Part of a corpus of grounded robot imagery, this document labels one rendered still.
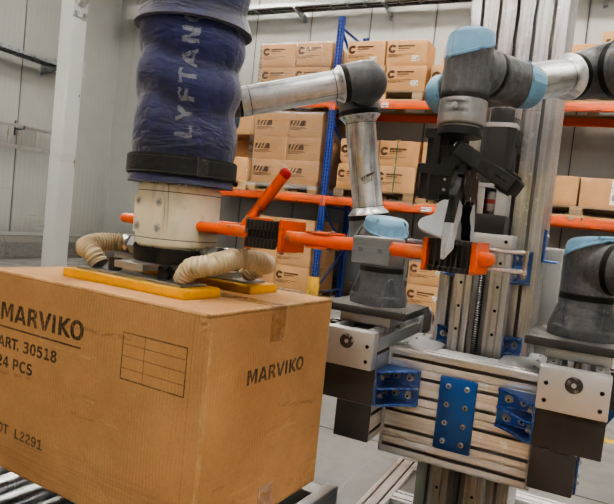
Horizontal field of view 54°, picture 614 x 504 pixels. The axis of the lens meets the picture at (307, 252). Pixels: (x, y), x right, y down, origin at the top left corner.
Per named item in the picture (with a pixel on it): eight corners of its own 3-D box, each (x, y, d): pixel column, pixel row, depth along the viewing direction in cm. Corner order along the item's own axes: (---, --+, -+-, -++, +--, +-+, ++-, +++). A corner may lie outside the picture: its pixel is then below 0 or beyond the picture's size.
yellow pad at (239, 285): (133, 274, 139) (134, 252, 139) (164, 272, 148) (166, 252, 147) (249, 295, 121) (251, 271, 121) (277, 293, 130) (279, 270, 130)
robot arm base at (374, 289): (361, 296, 169) (365, 261, 169) (413, 305, 163) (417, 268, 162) (340, 300, 156) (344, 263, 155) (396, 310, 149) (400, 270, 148)
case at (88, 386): (-25, 455, 127) (-12, 267, 125) (122, 412, 161) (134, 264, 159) (189, 561, 96) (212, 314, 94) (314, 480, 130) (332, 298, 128)
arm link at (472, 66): (511, 33, 94) (472, 18, 89) (503, 104, 94) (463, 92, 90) (474, 44, 100) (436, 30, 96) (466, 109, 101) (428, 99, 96)
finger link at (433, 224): (413, 256, 93) (428, 204, 96) (450, 260, 90) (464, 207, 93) (407, 247, 91) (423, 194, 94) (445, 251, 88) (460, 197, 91)
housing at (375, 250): (349, 261, 101) (352, 234, 100) (367, 261, 106) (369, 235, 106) (387, 266, 97) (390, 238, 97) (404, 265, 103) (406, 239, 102)
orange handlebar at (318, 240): (82, 220, 137) (83, 205, 137) (176, 226, 163) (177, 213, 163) (488, 272, 89) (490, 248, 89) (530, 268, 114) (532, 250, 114)
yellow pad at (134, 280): (61, 276, 123) (63, 252, 123) (101, 275, 132) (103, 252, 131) (183, 301, 105) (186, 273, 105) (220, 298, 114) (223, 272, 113)
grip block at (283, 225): (239, 247, 111) (242, 215, 111) (270, 248, 119) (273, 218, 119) (277, 252, 107) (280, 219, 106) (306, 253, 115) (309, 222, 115)
